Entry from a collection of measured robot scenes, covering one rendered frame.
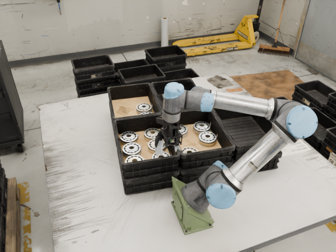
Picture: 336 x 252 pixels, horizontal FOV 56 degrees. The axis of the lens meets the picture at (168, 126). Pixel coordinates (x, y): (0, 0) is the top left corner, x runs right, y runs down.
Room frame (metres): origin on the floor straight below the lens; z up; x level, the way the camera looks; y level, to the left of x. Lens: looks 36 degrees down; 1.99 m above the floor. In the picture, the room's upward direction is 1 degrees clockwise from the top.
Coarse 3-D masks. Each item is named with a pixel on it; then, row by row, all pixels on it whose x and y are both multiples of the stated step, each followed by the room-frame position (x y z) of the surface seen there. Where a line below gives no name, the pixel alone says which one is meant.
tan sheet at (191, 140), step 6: (186, 126) 1.60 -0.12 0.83; (192, 126) 1.60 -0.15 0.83; (192, 132) 1.53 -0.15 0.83; (180, 138) 1.48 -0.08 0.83; (186, 138) 1.48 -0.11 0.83; (192, 138) 1.48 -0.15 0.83; (186, 144) 1.42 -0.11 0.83; (192, 144) 1.42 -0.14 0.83; (198, 144) 1.42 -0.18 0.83; (216, 144) 1.42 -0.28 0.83
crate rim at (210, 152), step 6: (216, 120) 1.52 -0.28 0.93; (222, 126) 1.46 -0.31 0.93; (228, 138) 1.35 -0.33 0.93; (234, 144) 1.30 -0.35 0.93; (180, 150) 1.25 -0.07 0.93; (204, 150) 1.25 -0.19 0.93; (210, 150) 1.25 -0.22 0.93; (216, 150) 1.25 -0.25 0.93; (222, 150) 1.26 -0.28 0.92; (228, 150) 1.27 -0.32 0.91; (180, 156) 1.22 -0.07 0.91; (186, 156) 1.21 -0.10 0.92; (192, 156) 1.22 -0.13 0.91; (198, 156) 1.23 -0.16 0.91
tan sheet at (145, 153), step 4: (136, 132) 1.53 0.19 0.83; (140, 132) 1.53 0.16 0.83; (140, 136) 1.49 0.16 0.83; (140, 140) 1.45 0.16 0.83; (144, 140) 1.45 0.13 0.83; (120, 144) 1.41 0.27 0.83; (144, 144) 1.42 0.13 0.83; (144, 148) 1.38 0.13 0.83; (144, 152) 1.35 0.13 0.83; (148, 152) 1.35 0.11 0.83; (168, 152) 1.35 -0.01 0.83; (144, 156) 1.31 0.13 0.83; (148, 156) 1.31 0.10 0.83; (124, 160) 1.28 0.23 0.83
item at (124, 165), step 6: (156, 114) 1.58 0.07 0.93; (114, 120) 1.51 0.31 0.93; (120, 120) 1.52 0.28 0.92; (114, 126) 1.45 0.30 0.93; (120, 150) 1.24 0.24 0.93; (120, 156) 1.20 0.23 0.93; (168, 156) 1.20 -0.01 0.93; (174, 156) 1.20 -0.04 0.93; (120, 162) 1.17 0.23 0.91; (126, 162) 1.15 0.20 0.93; (132, 162) 1.15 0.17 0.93; (138, 162) 1.16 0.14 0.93; (144, 162) 1.16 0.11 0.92; (150, 162) 1.17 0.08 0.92; (156, 162) 1.18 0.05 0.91
